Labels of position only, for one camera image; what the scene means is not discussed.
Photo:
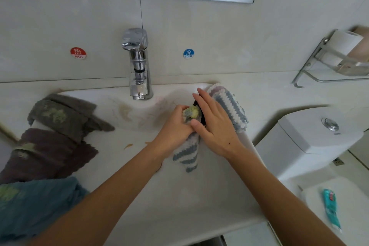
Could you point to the person's left hand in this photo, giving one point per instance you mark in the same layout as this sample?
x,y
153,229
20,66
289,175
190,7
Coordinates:
x,y
173,133

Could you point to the person's right hand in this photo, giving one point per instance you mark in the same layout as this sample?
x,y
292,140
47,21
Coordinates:
x,y
218,125

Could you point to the white ceramic sink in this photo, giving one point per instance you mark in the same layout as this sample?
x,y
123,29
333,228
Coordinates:
x,y
173,197

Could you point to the brown cloth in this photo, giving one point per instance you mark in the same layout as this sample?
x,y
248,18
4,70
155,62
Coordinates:
x,y
46,156

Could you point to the blue stained cloth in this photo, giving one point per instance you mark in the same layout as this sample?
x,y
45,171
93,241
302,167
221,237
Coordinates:
x,y
34,205

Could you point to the person's left forearm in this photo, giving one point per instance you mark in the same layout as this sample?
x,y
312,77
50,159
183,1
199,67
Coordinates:
x,y
98,202

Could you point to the person's right forearm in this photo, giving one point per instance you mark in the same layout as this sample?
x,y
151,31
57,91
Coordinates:
x,y
282,202

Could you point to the blue round sticker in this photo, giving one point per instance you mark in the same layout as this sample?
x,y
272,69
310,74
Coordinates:
x,y
188,53

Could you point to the chrome faucet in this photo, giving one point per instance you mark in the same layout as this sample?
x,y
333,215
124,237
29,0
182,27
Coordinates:
x,y
138,64

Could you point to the white toilet tank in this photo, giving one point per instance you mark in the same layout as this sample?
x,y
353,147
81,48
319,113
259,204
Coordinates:
x,y
305,139

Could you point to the chrome flush button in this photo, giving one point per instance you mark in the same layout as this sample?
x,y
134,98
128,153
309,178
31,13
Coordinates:
x,y
330,124

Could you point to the gray patterned trousers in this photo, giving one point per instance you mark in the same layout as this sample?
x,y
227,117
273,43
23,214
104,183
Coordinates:
x,y
207,242

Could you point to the red round sticker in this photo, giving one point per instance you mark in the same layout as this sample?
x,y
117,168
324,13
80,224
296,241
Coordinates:
x,y
78,52

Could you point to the metal floor drain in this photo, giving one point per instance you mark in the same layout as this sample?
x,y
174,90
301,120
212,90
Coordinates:
x,y
338,161

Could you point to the teal tube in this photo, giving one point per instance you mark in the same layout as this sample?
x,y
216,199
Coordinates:
x,y
331,208

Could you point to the white toilet paper roll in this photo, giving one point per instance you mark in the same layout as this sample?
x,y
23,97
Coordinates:
x,y
341,47

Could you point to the white toilet lid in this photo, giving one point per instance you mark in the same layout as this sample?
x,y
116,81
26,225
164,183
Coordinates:
x,y
351,214

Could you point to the brown paper roll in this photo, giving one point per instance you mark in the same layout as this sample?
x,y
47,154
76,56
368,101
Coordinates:
x,y
361,47

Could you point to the metal wall shelf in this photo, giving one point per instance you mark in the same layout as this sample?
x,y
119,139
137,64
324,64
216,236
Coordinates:
x,y
328,73

